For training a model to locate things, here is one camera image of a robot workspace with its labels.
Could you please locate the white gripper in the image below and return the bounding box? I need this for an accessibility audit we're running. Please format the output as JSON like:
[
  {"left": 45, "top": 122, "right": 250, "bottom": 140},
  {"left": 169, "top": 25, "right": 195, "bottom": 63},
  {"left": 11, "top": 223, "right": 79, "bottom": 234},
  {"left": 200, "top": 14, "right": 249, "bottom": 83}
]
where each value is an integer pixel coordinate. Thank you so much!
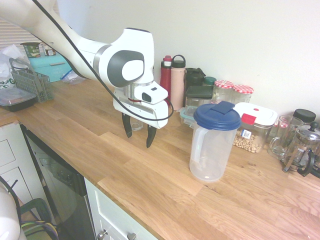
[{"left": 112, "top": 91, "right": 169, "bottom": 149}]

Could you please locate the clear pitcher blue lid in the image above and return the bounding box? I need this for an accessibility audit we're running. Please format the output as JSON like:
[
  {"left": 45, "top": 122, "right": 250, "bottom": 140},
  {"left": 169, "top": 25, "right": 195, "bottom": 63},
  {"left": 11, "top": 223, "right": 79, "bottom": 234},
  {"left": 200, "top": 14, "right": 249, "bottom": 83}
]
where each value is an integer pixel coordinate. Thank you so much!
[{"left": 189, "top": 101, "right": 242, "bottom": 183}]

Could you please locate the red water bottle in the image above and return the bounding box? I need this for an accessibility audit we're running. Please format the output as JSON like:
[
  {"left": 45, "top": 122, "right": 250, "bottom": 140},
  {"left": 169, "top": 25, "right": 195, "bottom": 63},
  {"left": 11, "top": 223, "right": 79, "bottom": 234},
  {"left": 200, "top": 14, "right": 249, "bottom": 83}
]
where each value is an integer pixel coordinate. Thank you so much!
[{"left": 159, "top": 55, "right": 173, "bottom": 101}]

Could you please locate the pink water bottle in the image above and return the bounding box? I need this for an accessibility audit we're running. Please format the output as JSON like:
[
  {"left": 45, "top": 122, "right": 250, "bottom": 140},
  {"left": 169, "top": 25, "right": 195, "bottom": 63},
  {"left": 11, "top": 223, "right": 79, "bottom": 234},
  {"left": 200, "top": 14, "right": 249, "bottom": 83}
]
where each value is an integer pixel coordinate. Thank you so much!
[{"left": 170, "top": 54, "right": 187, "bottom": 112}]

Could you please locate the clear drinking glass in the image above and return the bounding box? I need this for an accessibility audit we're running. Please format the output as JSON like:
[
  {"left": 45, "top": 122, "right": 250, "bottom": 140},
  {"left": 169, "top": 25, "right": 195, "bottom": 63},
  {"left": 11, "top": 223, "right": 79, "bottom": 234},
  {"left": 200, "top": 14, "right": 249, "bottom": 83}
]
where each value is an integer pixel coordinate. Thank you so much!
[{"left": 130, "top": 116, "right": 145, "bottom": 132}]

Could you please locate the glass container teal lid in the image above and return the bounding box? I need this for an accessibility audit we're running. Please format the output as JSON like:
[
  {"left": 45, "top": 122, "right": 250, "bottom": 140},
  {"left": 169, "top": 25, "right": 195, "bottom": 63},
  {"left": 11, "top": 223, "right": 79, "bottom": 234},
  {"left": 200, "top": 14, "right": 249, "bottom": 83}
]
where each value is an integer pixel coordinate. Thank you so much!
[{"left": 178, "top": 106, "right": 198, "bottom": 130}]

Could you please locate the clear container black lid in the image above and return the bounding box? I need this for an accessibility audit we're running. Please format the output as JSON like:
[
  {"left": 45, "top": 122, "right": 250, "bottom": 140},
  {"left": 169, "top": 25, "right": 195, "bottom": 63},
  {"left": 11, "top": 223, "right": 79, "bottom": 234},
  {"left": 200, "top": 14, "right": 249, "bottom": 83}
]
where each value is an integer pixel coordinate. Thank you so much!
[{"left": 185, "top": 85, "right": 215, "bottom": 116}]

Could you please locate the dark green shaker bottle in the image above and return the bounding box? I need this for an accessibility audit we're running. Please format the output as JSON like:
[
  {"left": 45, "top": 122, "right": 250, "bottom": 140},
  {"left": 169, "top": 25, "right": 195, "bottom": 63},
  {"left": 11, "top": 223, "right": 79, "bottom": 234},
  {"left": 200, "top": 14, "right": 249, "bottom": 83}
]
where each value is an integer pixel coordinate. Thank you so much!
[{"left": 184, "top": 67, "right": 206, "bottom": 108}]

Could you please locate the clear zip bag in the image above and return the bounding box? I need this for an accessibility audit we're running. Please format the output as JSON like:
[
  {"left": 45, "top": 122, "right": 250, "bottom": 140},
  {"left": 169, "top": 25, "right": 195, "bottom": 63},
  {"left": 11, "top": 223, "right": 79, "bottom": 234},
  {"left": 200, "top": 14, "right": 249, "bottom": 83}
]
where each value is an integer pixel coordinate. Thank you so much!
[{"left": 61, "top": 69, "right": 87, "bottom": 85}]

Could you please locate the jar with green lid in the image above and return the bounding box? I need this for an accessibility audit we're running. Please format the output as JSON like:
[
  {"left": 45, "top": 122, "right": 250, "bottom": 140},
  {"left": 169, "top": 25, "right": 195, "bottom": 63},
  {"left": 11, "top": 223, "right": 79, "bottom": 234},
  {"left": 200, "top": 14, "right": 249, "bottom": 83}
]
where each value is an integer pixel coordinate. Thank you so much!
[{"left": 202, "top": 76, "right": 217, "bottom": 87}]

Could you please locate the white cabinet drawer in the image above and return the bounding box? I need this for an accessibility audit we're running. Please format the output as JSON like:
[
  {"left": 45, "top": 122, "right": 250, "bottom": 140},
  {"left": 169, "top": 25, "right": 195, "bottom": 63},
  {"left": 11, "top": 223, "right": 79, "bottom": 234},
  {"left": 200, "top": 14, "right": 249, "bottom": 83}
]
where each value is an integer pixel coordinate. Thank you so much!
[{"left": 83, "top": 177, "right": 166, "bottom": 240}]

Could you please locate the black dishwasher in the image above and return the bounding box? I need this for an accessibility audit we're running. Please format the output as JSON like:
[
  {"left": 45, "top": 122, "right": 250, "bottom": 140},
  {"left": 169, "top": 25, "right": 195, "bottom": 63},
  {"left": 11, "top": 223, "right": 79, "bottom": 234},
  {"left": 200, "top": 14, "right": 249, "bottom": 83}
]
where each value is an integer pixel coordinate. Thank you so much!
[{"left": 21, "top": 123, "right": 97, "bottom": 240}]

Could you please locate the glass jar gingham lid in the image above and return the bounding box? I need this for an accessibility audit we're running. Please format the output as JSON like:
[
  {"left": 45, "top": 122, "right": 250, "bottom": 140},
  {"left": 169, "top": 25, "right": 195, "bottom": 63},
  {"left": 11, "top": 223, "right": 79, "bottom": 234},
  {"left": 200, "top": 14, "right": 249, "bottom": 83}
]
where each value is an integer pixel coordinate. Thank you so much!
[
  {"left": 231, "top": 84, "right": 254, "bottom": 105},
  {"left": 213, "top": 79, "right": 235, "bottom": 105}
]

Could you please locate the teal bread box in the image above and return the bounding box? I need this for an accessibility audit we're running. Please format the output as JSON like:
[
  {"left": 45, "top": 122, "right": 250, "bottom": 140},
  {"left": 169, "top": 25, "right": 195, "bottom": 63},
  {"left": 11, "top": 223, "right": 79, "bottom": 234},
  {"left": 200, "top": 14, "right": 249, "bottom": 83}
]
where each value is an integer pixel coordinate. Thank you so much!
[{"left": 27, "top": 54, "right": 76, "bottom": 83}]

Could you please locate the grey cutlery basket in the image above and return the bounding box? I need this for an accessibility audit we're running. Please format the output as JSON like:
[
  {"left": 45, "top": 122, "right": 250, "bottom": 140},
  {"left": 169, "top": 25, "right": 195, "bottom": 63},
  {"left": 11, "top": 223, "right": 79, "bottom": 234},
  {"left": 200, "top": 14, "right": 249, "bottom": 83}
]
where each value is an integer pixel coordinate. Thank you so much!
[{"left": 9, "top": 57, "right": 55, "bottom": 104}]

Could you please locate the small dark jar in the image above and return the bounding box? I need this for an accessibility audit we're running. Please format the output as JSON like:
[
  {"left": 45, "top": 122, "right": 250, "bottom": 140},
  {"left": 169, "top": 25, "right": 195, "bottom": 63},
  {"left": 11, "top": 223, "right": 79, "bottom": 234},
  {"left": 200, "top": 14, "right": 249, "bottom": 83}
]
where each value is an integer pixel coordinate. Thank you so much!
[{"left": 41, "top": 43, "right": 57, "bottom": 56}]

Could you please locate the white-lidded container red latch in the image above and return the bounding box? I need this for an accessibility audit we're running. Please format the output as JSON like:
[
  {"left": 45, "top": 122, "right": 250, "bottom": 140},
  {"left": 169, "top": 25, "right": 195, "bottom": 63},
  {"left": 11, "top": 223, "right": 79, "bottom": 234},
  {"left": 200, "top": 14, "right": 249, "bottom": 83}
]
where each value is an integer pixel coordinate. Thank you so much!
[{"left": 232, "top": 101, "right": 279, "bottom": 154}]

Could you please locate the black food container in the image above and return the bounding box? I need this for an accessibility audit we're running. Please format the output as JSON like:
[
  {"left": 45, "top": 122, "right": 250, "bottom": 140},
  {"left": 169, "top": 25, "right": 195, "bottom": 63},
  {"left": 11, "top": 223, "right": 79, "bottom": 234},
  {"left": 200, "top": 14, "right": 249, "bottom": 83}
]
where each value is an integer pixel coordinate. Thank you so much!
[{"left": 0, "top": 88, "right": 38, "bottom": 113}]

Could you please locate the white panelled cabinet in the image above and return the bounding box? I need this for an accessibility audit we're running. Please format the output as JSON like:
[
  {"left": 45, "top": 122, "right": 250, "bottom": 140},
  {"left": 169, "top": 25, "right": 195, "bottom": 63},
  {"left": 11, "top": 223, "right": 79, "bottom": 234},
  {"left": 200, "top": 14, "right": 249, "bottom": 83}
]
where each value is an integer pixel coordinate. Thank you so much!
[{"left": 0, "top": 122, "right": 55, "bottom": 226}]

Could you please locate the green oatmeal cup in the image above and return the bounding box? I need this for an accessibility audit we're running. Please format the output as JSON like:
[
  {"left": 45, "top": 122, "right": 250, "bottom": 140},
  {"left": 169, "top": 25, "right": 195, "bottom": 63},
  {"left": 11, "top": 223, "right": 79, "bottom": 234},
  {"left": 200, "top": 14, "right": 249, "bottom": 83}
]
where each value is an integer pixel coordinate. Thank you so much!
[{"left": 20, "top": 41, "right": 41, "bottom": 59}]

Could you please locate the clear glass mug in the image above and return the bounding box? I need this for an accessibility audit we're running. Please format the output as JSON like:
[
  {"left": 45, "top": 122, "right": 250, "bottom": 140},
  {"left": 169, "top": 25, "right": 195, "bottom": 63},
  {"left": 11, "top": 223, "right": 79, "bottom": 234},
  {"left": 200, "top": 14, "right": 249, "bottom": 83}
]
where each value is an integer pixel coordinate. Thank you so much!
[{"left": 267, "top": 114, "right": 305, "bottom": 161}]

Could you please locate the white plastic bag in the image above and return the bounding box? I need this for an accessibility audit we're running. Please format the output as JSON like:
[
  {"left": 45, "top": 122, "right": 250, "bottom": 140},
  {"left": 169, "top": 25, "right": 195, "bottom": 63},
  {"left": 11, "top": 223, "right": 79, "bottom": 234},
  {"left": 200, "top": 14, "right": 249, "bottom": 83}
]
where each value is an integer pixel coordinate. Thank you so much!
[{"left": 0, "top": 44, "right": 32, "bottom": 91}]

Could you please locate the white window blind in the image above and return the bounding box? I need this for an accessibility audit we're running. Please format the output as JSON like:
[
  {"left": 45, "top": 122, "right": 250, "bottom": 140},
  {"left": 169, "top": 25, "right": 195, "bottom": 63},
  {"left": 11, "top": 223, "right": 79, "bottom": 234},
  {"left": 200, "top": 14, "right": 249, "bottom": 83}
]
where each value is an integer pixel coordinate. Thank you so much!
[{"left": 0, "top": 17, "right": 41, "bottom": 55}]

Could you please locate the glass french press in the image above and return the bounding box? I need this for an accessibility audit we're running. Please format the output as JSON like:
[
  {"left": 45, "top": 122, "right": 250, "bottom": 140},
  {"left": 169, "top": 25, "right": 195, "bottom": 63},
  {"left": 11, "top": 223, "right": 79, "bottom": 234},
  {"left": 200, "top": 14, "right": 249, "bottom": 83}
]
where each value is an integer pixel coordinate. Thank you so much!
[{"left": 282, "top": 121, "right": 320, "bottom": 177}]

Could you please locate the jar with black lid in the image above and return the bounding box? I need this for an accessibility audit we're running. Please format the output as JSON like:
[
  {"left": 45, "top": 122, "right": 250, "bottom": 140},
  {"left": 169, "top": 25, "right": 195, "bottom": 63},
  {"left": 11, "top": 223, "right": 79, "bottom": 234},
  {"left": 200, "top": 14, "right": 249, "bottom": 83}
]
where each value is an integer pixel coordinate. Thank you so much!
[{"left": 292, "top": 108, "right": 317, "bottom": 126}]

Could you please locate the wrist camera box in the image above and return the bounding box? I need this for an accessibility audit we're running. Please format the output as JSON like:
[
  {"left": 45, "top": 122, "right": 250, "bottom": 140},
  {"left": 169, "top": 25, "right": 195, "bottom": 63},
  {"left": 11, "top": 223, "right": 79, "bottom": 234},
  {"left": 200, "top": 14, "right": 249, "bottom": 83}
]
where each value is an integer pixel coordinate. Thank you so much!
[{"left": 134, "top": 84, "right": 169, "bottom": 105}]

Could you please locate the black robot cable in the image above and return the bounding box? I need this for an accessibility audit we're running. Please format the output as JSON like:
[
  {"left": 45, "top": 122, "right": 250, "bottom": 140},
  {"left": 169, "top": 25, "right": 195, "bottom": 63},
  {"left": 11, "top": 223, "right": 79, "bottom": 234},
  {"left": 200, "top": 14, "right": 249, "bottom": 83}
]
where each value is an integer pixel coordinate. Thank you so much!
[{"left": 31, "top": 0, "right": 175, "bottom": 122}]

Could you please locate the multicoloured cable bundle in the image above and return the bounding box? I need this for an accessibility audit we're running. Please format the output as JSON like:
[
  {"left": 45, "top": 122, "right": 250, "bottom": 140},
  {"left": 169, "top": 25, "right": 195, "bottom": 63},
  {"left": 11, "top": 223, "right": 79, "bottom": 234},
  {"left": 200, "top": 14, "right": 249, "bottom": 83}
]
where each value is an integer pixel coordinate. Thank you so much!
[{"left": 21, "top": 219, "right": 60, "bottom": 240}]

